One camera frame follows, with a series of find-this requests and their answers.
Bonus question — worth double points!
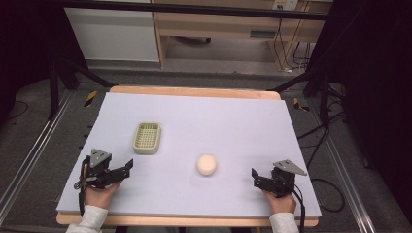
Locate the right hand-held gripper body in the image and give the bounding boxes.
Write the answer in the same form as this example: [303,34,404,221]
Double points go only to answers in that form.
[270,159,308,199]

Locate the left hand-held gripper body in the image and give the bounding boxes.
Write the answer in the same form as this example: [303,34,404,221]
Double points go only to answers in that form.
[83,148,113,190]

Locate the person's right hand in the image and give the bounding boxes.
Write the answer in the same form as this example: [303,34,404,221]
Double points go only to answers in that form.
[261,188,297,216]

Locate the person's left hand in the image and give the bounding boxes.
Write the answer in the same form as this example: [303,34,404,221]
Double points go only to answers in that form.
[83,164,123,210]

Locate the green slotted soap dish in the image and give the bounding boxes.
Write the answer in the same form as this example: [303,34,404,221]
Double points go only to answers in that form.
[132,121,162,156]

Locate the round cream soap bar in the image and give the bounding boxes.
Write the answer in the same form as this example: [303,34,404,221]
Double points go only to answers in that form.
[195,153,218,177]

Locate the lavender foam mat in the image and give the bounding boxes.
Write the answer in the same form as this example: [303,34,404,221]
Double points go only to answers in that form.
[55,91,323,218]

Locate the yellow black floor tape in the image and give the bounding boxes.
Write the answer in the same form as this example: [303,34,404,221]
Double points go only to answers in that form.
[292,97,310,113]
[84,89,99,108]

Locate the black metal stand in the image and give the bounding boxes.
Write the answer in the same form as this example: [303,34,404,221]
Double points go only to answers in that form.
[266,69,332,129]
[48,56,115,121]

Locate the wooden table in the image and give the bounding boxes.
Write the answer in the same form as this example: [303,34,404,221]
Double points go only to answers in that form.
[55,84,321,228]

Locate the black curtain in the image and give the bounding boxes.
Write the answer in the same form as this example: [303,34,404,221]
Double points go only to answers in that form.
[0,0,88,124]
[305,0,412,215]

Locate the white cabinet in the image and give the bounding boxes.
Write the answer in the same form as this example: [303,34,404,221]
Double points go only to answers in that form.
[63,0,160,63]

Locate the light wooden desk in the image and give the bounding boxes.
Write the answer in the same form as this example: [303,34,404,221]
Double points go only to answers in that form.
[151,0,328,71]

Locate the white power strip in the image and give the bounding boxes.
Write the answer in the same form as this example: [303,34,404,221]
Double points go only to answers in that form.
[272,0,298,12]

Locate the black metal crossbar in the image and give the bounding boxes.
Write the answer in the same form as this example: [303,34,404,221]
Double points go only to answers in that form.
[59,0,328,21]

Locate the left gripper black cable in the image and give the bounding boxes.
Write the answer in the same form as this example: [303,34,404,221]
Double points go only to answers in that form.
[73,155,91,217]

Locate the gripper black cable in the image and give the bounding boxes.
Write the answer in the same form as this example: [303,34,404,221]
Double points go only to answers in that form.
[73,155,91,217]
[285,176,307,233]

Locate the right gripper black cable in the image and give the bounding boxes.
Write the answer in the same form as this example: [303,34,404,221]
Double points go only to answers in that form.
[285,176,307,233]

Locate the black floor cable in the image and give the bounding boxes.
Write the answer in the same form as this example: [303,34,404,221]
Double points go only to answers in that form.
[295,83,349,215]

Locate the metal floor rail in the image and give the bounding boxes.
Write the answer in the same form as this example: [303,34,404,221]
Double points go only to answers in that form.
[0,90,76,224]
[309,96,378,233]

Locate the hanging desk cables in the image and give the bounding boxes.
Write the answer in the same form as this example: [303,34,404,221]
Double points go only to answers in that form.
[272,9,314,73]

